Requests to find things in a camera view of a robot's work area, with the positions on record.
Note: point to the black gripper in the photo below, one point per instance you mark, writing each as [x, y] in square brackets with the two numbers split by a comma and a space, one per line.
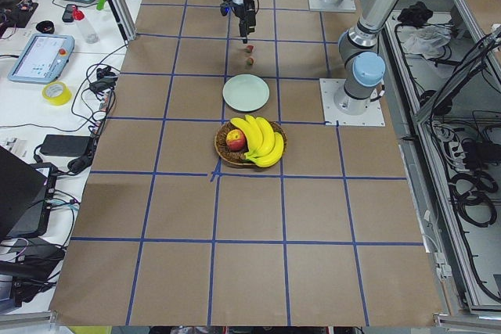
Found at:
[247, 2]

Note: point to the light green plate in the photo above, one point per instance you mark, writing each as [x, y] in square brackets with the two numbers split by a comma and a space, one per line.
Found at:
[245, 93]

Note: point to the red yellow apple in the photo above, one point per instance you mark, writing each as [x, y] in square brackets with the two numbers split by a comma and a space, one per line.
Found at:
[235, 140]

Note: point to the yellow banana bunch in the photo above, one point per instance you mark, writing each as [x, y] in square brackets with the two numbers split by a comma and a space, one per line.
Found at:
[265, 145]

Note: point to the brown wicker basket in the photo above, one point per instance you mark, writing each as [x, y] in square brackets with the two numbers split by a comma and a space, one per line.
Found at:
[222, 149]

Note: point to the green marker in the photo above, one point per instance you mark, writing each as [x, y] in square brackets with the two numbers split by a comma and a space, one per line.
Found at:
[100, 5]

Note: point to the clear bottle red cap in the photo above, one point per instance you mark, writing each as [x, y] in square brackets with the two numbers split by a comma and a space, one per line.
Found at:
[84, 26]

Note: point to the yellow tape roll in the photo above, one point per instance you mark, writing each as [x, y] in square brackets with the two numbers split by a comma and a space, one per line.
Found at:
[56, 93]

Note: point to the near teach pendant tablet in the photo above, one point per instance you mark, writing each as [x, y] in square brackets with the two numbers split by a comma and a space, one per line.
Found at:
[43, 59]

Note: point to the black power adapter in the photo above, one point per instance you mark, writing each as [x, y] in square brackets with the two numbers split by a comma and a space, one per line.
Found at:
[65, 145]

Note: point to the black laptop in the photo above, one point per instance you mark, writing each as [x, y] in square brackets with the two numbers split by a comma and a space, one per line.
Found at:
[26, 190]

